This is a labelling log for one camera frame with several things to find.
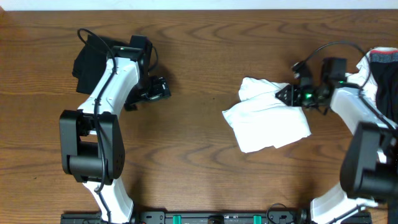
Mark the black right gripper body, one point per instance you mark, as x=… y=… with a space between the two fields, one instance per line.
x=308 y=95

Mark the black folded cloth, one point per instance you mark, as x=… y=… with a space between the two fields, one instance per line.
x=90 y=65

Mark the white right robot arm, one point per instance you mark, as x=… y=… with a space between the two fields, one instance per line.
x=368 y=174

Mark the dark navy striped garment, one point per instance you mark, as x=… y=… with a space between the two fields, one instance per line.
x=384 y=69

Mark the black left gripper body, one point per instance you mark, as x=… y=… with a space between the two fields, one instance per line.
x=148 y=89

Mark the white printed t-shirt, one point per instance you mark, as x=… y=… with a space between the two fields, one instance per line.
x=261 y=120

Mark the white crumpled garment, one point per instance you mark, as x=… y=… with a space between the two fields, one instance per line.
x=362 y=77

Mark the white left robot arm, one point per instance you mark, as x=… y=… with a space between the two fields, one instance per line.
x=91 y=141

